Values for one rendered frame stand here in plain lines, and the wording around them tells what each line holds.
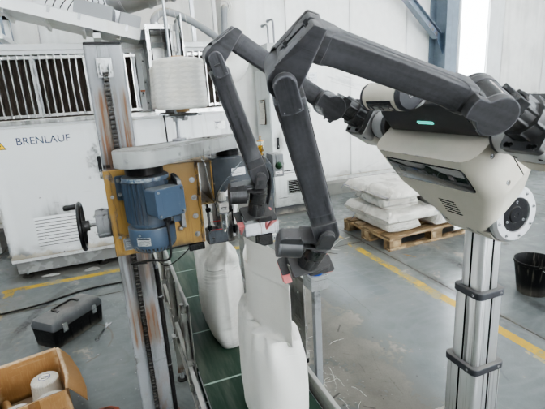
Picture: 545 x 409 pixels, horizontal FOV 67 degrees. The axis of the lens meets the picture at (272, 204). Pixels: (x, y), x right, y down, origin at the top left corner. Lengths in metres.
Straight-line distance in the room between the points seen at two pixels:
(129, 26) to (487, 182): 3.33
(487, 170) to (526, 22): 7.90
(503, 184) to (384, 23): 5.89
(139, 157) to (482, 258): 1.06
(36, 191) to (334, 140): 4.05
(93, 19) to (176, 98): 2.66
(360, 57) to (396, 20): 6.31
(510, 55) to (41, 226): 7.60
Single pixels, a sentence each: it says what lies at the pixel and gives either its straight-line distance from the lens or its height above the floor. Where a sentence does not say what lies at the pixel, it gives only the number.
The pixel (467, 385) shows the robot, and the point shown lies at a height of 0.62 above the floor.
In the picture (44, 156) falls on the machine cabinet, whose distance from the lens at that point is 4.29.
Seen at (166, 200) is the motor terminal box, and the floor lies 1.27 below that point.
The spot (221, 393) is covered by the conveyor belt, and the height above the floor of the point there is 0.38.
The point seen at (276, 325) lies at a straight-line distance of 1.34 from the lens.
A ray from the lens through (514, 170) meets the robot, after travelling 1.12.
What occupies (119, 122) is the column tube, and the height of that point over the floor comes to 1.50.
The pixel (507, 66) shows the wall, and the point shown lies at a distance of 8.58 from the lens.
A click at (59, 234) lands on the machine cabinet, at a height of 0.40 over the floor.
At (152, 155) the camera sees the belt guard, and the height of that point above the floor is 1.40.
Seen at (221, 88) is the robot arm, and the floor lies 1.58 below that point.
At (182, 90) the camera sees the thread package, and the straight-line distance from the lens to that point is 1.32.
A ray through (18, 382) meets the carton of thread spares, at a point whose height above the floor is 0.12.
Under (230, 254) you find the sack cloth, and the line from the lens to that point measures 1.91.
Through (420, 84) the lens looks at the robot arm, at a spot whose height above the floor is 1.56.
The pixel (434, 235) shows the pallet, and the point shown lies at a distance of 4.57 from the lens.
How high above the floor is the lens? 1.56
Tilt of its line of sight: 15 degrees down
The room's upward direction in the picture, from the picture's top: 4 degrees counter-clockwise
